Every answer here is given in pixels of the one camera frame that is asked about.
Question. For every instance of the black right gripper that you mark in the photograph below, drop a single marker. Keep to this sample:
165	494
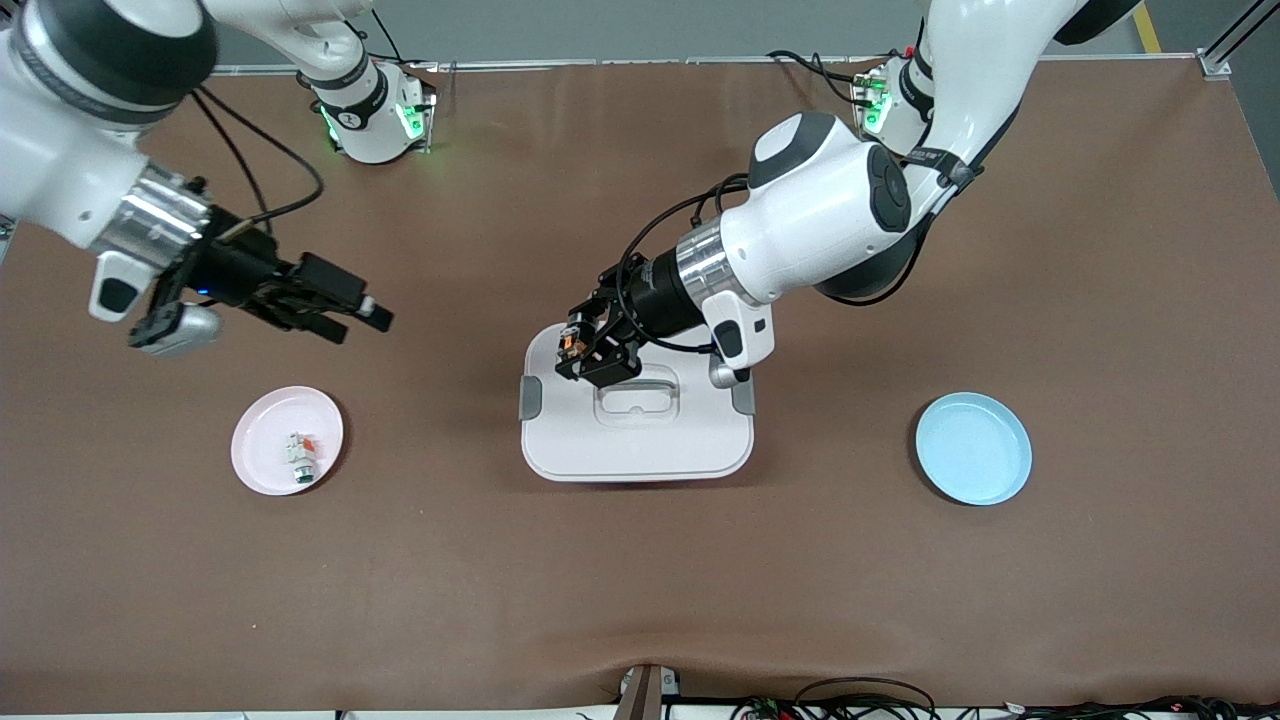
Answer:
238	272

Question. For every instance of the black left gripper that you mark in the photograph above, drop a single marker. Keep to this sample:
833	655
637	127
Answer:
663	303

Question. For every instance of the orange and black switch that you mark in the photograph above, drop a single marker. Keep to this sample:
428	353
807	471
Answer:
572	343

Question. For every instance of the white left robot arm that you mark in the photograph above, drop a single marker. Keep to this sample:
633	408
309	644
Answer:
820	210

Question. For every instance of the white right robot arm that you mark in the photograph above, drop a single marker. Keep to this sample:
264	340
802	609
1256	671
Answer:
60	150

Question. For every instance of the grey box latch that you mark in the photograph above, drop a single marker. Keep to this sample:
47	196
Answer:
530	398
745	400

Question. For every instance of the white lidded storage box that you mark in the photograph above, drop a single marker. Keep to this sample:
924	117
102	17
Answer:
640	450

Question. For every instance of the pink plate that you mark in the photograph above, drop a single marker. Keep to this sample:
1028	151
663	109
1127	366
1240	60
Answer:
262	440

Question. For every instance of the light blue plate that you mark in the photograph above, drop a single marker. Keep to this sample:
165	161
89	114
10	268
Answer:
975	450

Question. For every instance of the white and green switch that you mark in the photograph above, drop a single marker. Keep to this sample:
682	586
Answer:
303	460

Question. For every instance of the aluminium table edge rail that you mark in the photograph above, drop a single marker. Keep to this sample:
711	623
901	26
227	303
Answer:
650	63

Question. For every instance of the aluminium frame post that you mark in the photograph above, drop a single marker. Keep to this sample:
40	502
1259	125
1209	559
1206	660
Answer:
1230	45

